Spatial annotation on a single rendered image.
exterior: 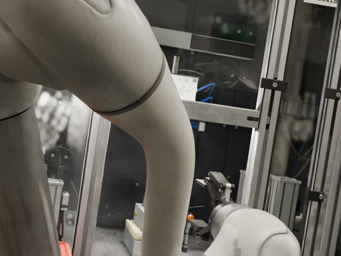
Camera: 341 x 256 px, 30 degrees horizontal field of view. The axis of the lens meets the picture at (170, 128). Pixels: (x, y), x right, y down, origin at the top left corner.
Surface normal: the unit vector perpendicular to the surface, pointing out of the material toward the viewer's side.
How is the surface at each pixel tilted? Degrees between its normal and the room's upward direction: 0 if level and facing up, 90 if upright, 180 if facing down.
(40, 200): 86
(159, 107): 113
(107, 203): 90
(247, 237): 61
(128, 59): 106
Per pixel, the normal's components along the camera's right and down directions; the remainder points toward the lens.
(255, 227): -0.44, -0.81
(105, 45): 0.52, 0.48
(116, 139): 0.23, 0.08
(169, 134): 0.51, 0.65
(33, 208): 0.72, 0.21
